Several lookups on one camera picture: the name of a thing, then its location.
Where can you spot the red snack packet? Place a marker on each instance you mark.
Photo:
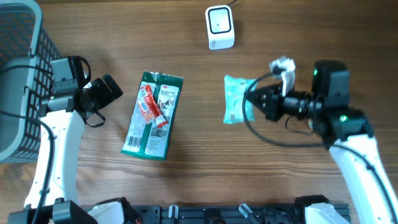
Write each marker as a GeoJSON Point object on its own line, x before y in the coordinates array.
{"type": "Point", "coordinates": [148, 107]}

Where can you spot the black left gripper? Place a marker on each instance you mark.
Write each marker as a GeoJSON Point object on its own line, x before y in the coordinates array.
{"type": "Point", "coordinates": [109, 96]}

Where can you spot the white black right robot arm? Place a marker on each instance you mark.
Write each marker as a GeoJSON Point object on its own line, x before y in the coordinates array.
{"type": "Point", "coordinates": [346, 132]}

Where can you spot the teal wet wipes pack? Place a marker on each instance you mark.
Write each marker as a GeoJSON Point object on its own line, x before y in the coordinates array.
{"type": "Point", "coordinates": [234, 89]}

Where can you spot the grey mesh shopping basket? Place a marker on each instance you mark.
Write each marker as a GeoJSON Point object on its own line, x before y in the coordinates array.
{"type": "Point", "coordinates": [26, 76]}

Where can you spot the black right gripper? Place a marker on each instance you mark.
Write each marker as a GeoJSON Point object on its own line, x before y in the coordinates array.
{"type": "Point", "coordinates": [268, 104]}

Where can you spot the white cube barcode scanner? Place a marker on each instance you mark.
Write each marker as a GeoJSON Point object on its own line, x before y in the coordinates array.
{"type": "Point", "coordinates": [220, 27]}

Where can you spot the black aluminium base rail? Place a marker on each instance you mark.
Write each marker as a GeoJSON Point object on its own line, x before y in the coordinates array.
{"type": "Point", "coordinates": [271, 213]}

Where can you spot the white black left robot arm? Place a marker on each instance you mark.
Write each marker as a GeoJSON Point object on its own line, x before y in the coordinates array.
{"type": "Point", "coordinates": [44, 109]}

